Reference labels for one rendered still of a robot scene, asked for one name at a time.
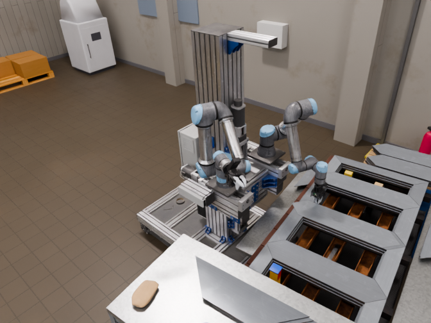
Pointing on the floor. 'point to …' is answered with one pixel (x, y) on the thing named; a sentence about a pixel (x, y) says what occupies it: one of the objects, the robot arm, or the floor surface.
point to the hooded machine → (86, 36)
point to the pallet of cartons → (23, 69)
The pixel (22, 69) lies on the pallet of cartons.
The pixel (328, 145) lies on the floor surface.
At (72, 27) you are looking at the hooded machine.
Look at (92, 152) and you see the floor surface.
